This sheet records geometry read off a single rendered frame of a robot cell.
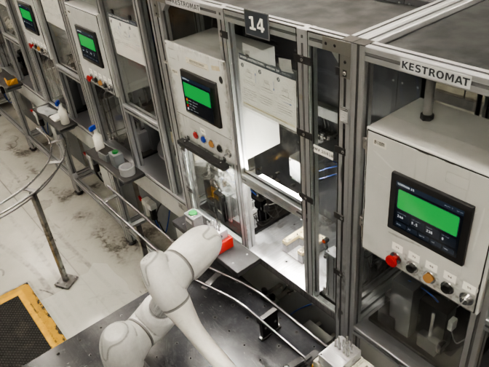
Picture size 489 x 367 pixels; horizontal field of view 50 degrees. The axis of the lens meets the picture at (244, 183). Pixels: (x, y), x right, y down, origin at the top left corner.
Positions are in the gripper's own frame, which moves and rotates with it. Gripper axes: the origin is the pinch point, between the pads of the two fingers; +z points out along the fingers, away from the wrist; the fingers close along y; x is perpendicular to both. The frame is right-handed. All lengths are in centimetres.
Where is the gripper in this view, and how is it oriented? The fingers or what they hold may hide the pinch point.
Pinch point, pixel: (311, 357)
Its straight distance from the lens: 208.3
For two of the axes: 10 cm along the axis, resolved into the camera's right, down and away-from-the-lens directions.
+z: 7.7, -4.1, 4.9
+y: -0.9, -8.3, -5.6
